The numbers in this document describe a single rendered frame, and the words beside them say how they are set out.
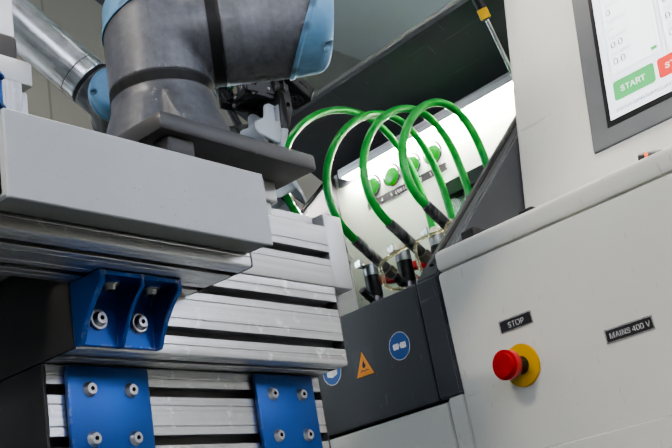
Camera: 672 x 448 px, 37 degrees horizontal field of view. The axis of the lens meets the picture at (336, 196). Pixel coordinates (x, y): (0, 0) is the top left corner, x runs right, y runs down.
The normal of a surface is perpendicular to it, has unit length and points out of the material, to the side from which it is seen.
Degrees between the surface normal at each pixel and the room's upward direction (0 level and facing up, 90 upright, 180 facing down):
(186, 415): 90
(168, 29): 98
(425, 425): 90
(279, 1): 100
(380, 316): 90
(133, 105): 73
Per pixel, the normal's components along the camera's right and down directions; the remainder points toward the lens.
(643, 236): -0.72, -0.12
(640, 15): -0.74, -0.34
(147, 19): 0.01, -0.36
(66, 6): 0.75, -0.36
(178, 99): 0.32, -0.65
